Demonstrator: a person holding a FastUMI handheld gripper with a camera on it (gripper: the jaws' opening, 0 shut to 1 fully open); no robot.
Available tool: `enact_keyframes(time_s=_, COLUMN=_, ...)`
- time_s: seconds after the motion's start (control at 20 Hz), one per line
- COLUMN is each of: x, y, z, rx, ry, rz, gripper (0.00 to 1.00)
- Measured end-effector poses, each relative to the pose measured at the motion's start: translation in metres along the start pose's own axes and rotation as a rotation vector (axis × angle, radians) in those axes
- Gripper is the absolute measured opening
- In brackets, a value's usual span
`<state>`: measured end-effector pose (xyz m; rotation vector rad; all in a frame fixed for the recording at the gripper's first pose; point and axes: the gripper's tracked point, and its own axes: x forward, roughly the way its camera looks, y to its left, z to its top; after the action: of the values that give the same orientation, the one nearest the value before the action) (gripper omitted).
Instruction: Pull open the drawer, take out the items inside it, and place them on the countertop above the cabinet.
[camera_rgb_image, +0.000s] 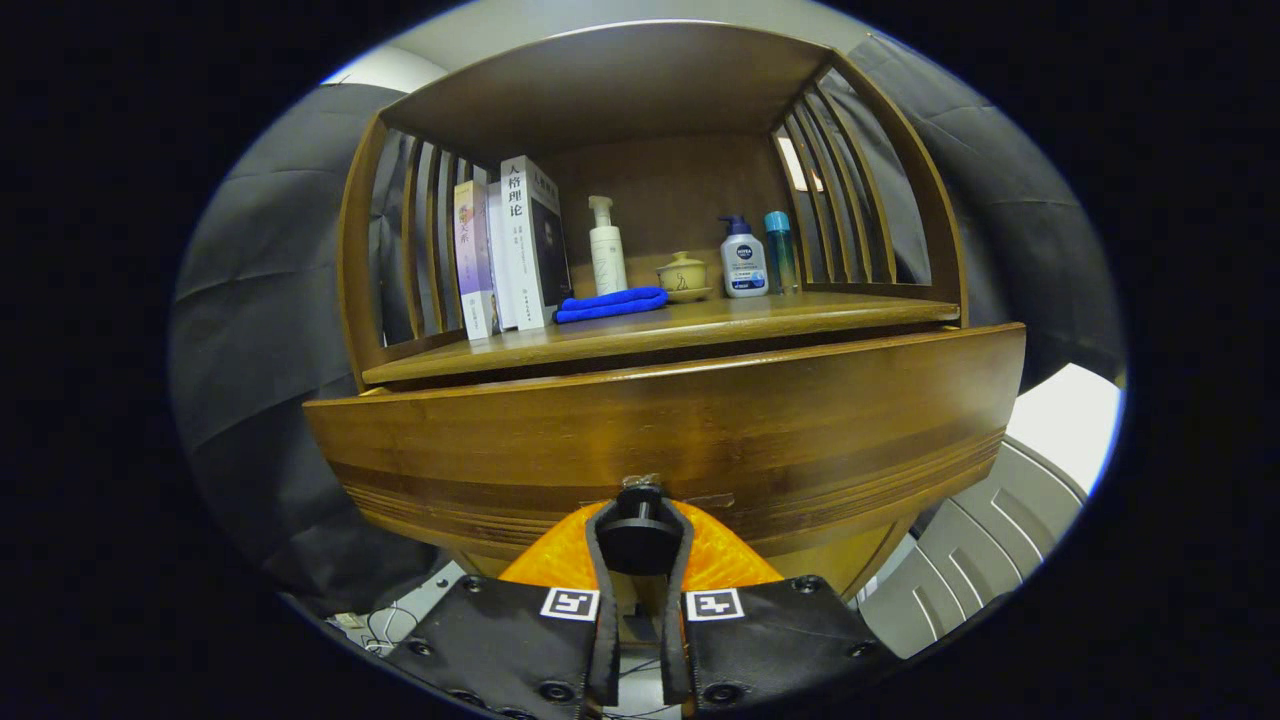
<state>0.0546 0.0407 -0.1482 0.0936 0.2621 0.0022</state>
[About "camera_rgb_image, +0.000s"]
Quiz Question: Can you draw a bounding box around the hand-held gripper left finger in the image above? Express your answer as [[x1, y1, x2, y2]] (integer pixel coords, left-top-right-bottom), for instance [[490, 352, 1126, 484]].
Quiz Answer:
[[385, 498, 621, 720]]

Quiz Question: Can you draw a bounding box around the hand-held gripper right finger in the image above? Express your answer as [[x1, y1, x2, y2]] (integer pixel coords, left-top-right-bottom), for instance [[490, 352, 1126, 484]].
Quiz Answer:
[[662, 498, 901, 716]]

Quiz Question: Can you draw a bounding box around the black round drawer knob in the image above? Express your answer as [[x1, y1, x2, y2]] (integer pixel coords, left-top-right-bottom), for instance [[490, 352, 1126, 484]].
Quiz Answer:
[[595, 483, 686, 577]]

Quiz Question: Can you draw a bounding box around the wooden drawer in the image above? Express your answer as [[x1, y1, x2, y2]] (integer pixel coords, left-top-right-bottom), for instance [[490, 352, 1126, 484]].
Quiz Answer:
[[303, 322, 1029, 601]]

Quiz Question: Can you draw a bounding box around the wooden countertop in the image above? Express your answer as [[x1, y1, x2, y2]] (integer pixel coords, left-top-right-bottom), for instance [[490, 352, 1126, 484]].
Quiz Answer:
[[362, 290, 961, 386]]

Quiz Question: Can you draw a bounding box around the wooden cabinet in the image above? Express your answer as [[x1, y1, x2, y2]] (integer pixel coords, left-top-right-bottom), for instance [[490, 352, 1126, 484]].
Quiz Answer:
[[335, 20, 969, 601]]

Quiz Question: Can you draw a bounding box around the blue folded cloth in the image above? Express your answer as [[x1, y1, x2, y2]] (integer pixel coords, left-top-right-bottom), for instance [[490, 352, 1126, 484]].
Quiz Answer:
[[554, 286, 669, 325]]

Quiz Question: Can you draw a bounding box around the yellow lidded tea cup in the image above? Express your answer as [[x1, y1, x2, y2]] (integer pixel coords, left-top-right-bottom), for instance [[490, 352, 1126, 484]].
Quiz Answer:
[[655, 251, 714, 304]]

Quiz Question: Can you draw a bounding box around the white bottle with blue pump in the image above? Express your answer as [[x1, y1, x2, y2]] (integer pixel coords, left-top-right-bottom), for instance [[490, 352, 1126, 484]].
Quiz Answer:
[[719, 215, 770, 299]]

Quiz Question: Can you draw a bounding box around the thin white book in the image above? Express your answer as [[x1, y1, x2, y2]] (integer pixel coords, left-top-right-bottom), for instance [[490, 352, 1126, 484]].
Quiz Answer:
[[486, 180, 519, 333]]

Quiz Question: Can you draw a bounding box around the teal bottle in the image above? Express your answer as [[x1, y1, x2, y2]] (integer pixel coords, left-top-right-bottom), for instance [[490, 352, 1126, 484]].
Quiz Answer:
[[764, 211, 800, 295]]

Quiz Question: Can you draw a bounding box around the thick white portrait book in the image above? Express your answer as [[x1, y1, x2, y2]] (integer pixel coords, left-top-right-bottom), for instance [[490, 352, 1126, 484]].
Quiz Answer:
[[500, 155, 573, 331]]

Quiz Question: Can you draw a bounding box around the purple book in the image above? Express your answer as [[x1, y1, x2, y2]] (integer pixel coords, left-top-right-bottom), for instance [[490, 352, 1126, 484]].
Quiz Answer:
[[453, 180, 499, 341]]

